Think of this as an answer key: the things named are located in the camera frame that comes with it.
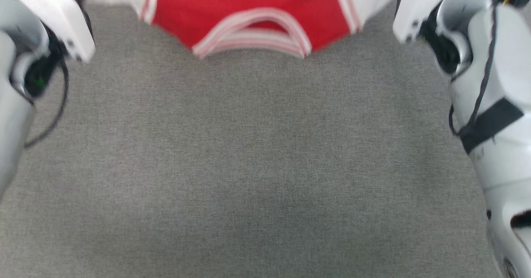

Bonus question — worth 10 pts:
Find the grey fabric sofa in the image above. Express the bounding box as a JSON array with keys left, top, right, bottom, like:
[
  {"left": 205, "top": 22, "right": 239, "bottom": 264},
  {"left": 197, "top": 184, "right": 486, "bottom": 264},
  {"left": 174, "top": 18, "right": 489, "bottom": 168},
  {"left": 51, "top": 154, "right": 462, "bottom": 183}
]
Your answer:
[{"left": 0, "top": 0, "right": 504, "bottom": 278}]

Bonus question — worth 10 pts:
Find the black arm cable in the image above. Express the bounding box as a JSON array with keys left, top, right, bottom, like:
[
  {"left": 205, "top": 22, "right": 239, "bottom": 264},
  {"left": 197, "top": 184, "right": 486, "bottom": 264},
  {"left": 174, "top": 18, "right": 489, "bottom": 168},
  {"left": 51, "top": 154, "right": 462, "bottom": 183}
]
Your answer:
[
  {"left": 448, "top": 2, "right": 499, "bottom": 138},
  {"left": 24, "top": 56, "right": 69, "bottom": 149}
]

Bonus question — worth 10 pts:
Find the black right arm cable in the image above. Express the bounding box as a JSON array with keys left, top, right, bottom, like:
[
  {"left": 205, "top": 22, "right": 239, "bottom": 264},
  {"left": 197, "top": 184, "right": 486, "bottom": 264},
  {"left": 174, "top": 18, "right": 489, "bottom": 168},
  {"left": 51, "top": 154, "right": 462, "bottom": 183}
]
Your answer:
[{"left": 448, "top": 2, "right": 499, "bottom": 138}]

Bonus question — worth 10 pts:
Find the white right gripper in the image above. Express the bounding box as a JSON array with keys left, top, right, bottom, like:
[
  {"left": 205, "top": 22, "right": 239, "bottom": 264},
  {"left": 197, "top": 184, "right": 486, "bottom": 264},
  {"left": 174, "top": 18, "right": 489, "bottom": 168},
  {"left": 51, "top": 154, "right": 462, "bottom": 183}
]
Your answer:
[{"left": 392, "top": 0, "right": 462, "bottom": 44}]

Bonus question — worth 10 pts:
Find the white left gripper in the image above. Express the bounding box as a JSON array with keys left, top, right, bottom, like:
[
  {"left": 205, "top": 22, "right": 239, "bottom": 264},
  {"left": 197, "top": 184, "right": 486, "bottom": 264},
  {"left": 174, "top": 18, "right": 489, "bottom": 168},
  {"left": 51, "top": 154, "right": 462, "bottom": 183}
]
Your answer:
[{"left": 3, "top": 0, "right": 96, "bottom": 63}]

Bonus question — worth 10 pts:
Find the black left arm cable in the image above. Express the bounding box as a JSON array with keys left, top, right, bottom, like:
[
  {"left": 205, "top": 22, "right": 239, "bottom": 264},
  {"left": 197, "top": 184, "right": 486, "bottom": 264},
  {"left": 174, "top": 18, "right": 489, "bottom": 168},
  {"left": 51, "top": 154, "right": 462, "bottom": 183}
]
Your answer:
[{"left": 24, "top": 56, "right": 69, "bottom": 149}]

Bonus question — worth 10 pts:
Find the red and white basketball jersey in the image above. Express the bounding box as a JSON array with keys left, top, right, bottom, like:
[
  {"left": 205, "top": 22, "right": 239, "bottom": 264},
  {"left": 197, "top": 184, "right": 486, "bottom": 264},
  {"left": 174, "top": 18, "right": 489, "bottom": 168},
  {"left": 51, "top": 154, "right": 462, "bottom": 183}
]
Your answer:
[{"left": 84, "top": 0, "right": 406, "bottom": 60}]

